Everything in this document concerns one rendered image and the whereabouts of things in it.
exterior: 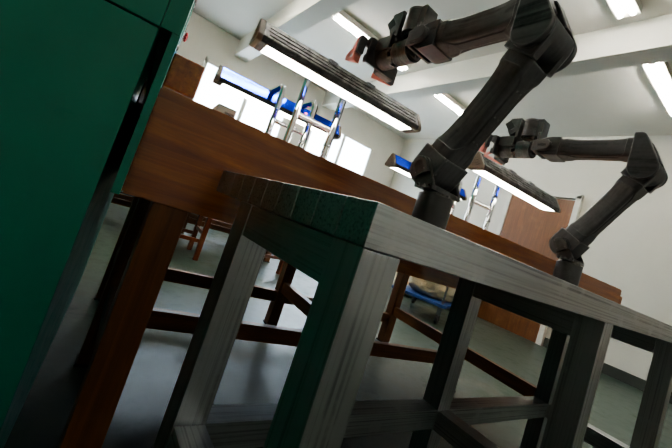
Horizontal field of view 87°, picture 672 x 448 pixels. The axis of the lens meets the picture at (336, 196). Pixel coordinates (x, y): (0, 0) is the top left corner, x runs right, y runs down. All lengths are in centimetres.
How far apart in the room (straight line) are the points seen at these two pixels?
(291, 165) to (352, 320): 46
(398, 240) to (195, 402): 38
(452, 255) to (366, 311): 11
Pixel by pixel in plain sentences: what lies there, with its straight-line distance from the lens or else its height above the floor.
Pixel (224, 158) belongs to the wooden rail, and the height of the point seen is 69.
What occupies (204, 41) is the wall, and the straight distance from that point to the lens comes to 633.
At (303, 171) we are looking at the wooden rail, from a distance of 72.
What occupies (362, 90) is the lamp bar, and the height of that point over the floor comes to 107.
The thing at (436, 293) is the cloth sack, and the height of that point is 29.
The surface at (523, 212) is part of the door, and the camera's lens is 615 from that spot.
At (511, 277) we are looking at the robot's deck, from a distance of 48.
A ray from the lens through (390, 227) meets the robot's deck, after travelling 31.
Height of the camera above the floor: 64
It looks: 4 degrees up
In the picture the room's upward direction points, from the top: 19 degrees clockwise
